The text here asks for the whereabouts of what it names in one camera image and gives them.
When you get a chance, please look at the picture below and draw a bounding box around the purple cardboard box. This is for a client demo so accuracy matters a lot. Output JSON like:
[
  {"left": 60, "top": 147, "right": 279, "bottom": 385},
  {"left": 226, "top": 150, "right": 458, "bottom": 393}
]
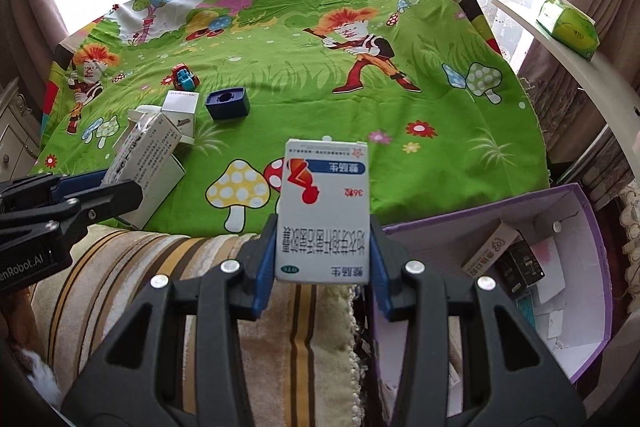
[{"left": 370, "top": 183, "right": 615, "bottom": 427}]

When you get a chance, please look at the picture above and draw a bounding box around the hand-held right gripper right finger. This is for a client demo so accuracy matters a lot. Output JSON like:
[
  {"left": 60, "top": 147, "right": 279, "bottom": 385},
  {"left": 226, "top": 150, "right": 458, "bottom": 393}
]
[{"left": 369, "top": 213, "right": 586, "bottom": 427}]

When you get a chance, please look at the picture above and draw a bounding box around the cream lace cloth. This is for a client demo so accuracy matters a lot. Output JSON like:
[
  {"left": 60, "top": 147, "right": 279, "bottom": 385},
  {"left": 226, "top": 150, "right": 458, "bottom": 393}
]
[{"left": 617, "top": 179, "right": 640, "bottom": 268}]

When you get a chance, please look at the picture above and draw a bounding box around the black carton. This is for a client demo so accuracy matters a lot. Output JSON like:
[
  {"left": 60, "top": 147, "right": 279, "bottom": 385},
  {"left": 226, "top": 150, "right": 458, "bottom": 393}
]
[{"left": 500, "top": 239, "right": 547, "bottom": 298}]

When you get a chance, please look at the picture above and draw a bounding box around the white carton with large letters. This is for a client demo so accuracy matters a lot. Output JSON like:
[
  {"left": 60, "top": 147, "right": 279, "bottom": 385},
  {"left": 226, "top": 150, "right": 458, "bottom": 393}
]
[{"left": 161, "top": 91, "right": 199, "bottom": 130}]

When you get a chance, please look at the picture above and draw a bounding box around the navy blue square box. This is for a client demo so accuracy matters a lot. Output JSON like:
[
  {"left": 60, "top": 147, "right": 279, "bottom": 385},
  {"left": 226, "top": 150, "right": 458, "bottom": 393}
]
[{"left": 205, "top": 87, "right": 251, "bottom": 122}]

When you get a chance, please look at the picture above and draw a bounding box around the white medicine carton blue label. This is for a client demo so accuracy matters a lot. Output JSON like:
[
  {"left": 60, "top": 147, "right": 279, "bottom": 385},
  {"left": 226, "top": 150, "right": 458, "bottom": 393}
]
[{"left": 275, "top": 136, "right": 373, "bottom": 285}]

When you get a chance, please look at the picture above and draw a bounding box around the large cream carton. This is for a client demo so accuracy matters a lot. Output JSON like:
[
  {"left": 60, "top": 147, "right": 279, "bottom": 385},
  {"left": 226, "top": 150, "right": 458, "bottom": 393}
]
[{"left": 101, "top": 111, "right": 187, "bottom": 231}]

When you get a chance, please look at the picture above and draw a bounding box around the white carved cabinet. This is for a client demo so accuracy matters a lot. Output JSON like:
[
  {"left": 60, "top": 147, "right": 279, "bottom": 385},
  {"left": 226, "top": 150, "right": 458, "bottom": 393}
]
[{"left": 0, "top": 77, "right": 43, "bottom": 180}]

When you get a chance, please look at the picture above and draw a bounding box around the white curved shelf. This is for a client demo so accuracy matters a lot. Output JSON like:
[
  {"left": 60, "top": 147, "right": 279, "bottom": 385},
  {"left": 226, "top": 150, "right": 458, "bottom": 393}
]
[{"left": 491, "top": 0, "right": 640, "bottom": 188}]

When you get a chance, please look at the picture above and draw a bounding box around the red and blue toy car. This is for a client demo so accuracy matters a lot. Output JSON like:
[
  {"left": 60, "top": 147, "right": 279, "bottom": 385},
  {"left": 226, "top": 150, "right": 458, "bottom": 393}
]
[{"left": 171, "top": 64, "right": 200, "bottom": 90}]

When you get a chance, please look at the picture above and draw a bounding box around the green tissue pack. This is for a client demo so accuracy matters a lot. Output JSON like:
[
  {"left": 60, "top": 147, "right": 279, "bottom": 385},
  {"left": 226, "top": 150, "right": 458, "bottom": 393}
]
[{"left": 536, "top": 0, "right": 600, "bottom": 62}]

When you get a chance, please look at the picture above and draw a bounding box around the striped beige towel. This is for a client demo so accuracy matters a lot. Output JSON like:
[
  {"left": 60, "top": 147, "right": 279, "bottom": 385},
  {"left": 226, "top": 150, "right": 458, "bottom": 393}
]
[{"left": 27, "top": 227, "right": 381, "bottom": 427}]

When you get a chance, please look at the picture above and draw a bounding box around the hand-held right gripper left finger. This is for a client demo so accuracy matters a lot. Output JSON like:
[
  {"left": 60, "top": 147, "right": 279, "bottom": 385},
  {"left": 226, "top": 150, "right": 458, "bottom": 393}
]
[{"left": 60, "top": 213, "right": 281, "bottom": 427}]

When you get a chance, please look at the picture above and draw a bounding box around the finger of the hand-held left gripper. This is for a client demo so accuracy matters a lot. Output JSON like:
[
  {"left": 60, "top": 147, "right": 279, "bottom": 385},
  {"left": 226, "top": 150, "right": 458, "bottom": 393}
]
[
  {"left": 0, "top": 178, "right": 143, "bottom": 249},
  {"left": 0, "top": 173, "right": 108, "bottom": 212}
]

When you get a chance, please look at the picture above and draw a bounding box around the person's left forearm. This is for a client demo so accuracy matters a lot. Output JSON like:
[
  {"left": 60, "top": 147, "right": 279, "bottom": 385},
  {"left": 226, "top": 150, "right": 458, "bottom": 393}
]
[{"left": 0, "top": 302, "right": 66, "bottom": 413}]

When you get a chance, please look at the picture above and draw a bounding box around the white carton with red logo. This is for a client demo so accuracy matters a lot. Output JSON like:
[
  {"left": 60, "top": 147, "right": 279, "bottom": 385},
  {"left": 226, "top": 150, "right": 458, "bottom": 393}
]
[{"left": 461, "top": 222, "right": 523, "bottom": 279}]

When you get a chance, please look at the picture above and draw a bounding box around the green cartoon printed bedsheet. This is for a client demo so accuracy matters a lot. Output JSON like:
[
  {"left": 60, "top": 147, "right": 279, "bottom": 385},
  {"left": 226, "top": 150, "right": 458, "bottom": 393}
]
[{"left": 30, "top": 0, "right": 551, "bottom": 238}]

